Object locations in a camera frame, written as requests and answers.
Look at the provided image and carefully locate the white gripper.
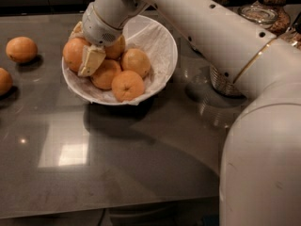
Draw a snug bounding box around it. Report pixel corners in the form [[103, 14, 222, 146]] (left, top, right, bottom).
[[70, 3, 122, 77]]

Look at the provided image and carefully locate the large orange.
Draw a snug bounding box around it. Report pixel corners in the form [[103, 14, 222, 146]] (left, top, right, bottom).
[[63, 38, 90, 73]]

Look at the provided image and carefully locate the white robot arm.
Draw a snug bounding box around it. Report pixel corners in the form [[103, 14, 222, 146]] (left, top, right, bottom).
[[83, 0, 301, 226]]

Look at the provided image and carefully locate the orange, bowl back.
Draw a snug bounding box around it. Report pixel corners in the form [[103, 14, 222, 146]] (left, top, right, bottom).
[[105, 35, 126, 60]]

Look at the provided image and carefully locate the orange, bowl centre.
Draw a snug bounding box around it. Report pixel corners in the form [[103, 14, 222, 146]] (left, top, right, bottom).
[[90, 59, 121, 90]]

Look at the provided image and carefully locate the orange, bowl right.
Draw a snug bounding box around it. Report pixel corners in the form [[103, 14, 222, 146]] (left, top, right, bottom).
[[120, 48, 151, 78]]

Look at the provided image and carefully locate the orange, bowl front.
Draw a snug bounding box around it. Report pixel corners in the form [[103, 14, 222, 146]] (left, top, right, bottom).
[[112, 71, 145, 102]]

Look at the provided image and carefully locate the white bowl with liner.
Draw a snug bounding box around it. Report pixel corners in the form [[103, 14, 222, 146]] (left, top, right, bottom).
[[62, 15, 178, 105]]

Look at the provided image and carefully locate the orange on table, upper left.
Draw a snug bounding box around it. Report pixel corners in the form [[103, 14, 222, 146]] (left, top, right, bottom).
[[6, 37, 38, 63]]

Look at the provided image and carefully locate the orange at left edge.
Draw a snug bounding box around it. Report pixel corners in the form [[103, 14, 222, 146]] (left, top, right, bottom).
[[0, 68, 13, 96]]

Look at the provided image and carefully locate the glass jar of brown cereal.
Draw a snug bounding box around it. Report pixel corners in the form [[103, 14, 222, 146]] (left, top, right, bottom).
[[254, 0, 301, 49]]

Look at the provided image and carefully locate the glass jar of ring cereal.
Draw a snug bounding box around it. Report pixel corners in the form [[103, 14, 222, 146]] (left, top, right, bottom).
[[210, 5, 278, 97]]

